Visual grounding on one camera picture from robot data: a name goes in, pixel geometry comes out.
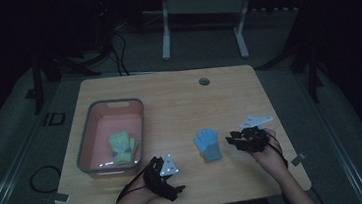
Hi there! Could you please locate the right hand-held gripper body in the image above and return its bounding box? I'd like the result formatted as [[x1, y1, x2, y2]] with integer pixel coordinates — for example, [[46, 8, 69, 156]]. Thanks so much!
[[235, 112, 277, 156]]

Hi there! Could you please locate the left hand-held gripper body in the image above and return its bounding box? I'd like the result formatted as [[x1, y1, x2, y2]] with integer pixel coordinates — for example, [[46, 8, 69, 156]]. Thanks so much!
[[140, 153, 183, 197]]

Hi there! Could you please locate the blue knit glove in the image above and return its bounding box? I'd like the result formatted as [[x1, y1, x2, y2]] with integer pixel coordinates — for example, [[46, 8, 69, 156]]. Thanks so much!
[[192, 126, 224, 164]]

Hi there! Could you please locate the light green sock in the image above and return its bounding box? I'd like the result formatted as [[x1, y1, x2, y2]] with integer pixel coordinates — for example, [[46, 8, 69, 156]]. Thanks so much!
[[125, 135, 141, 159]]

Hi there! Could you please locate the green fuzzy glove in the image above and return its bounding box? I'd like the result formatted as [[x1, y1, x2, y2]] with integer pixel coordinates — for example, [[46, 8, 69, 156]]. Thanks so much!
[[107, 130, 136, 167]]

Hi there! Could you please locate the pink plastic bin grey rim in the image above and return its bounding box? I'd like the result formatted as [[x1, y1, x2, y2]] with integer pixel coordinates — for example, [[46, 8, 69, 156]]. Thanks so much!
[[71, 96, 152, 180]]

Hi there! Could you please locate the person's left hand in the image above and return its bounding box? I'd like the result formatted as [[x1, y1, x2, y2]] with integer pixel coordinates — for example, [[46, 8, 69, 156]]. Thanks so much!
[[122, 176, 162, 204]]

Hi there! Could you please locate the person's right hand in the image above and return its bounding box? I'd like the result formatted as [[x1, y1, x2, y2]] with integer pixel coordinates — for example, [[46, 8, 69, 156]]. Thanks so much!
[[247, 126, 290, 181]]

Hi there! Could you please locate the grey tape strip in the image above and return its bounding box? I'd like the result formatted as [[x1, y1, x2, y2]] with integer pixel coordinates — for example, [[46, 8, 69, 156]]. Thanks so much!
[[290, 152, 309, 168], [46, 190, 71, 204]]

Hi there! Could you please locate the black tripod stand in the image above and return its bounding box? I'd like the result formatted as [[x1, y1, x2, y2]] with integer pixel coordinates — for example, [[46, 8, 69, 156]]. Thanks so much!
[[22, 0, 127, 116], [249, 0, 327, 109]]

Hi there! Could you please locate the right hand-held gripper cable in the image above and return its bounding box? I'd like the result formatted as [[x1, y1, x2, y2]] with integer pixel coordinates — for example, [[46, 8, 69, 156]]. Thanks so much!
[[265, 130, 290, 172]]

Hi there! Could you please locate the round table cable grommet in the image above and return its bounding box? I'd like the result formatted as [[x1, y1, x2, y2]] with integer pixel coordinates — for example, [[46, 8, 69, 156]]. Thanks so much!
[[198, 76, 212, 87]]

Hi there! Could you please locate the black floor cable loop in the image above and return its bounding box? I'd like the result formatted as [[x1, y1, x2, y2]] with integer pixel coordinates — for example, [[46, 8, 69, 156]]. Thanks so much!
[[28, 164, 65, 196]]

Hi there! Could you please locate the metal stand frame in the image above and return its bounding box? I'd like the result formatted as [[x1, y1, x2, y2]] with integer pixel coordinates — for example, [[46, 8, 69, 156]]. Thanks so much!
[[140, 0, 261, 69]]

